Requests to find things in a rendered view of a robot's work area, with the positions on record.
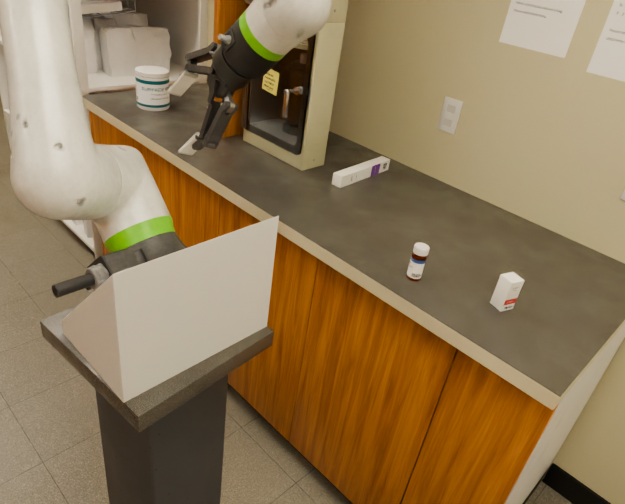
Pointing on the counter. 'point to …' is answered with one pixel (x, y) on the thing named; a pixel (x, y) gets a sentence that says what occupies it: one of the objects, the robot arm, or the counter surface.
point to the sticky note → (271, 81)
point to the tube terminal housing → (326, 69)
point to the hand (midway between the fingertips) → (182, 119)
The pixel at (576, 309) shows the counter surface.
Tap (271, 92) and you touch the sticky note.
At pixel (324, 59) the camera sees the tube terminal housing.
